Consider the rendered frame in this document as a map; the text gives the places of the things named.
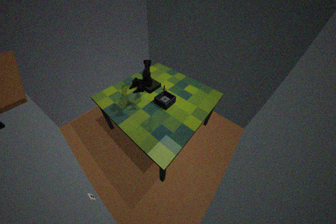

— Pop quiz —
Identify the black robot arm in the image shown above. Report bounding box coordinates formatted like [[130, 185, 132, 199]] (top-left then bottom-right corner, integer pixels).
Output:
[[134, 60, 153, 87]]

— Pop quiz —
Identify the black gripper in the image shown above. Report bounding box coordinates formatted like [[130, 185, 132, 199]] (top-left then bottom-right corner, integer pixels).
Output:
[[129, 79, 146, 93]]

